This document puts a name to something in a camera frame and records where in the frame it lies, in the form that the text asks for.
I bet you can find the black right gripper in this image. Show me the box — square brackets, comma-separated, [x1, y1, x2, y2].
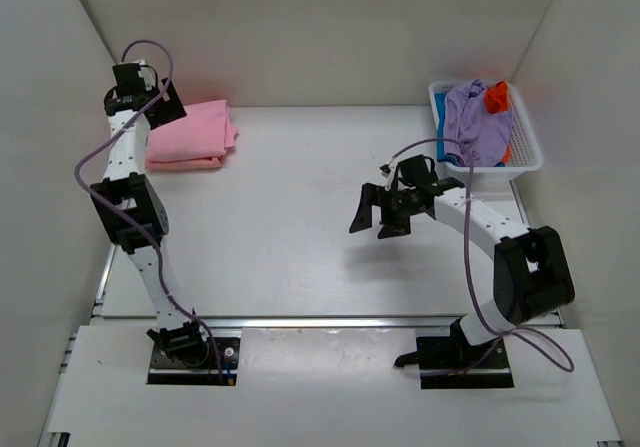
[350, 183, 418, 240]

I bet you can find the pink t-shirt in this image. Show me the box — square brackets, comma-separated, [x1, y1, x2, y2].
[146, 100, 238, 162]

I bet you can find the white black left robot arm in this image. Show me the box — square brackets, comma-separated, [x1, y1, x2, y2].
[91, 60, 209, 365]

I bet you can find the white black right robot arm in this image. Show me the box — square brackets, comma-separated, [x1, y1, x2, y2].
[349, 155, 575, 368]

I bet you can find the folded salmon t-shirt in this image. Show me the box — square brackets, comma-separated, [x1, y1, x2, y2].
[145, 157, 223, 172]

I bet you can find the lavender t-shirt in basket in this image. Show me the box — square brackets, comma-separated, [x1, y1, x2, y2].
[443, 79, 514, 167]

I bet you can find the white plastic laundry basket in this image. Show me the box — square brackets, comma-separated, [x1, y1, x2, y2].
[428, 79, 543, 188]

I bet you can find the orange garment in basket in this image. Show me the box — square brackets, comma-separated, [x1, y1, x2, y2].
[484, 81, 509, 114]

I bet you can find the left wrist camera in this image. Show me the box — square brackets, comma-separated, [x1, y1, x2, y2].
[136, 59, 159, 91]

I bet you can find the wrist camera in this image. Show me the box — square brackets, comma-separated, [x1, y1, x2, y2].
[136, 59, 159, 91]
[379, 159, 398, 191]

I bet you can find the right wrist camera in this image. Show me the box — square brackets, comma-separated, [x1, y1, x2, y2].
[379, 159, 398, 191]

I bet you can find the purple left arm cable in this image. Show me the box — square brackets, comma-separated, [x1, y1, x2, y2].
[73, 39, 236, 384]

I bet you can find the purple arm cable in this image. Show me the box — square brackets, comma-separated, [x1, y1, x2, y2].
[73, 39, 236, 384]
[379, 137, 576, 374]

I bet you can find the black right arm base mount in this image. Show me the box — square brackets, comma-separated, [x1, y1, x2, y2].
[394, 320, 515, 390]

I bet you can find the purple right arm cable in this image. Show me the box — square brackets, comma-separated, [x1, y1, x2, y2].
[379, 137, 576, 374]

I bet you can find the aluminium table edge rail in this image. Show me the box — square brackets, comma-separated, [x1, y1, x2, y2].
[89, 315, 561, 330]

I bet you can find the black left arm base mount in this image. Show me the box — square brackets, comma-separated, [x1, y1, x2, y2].
[146, 321, 241, 387]

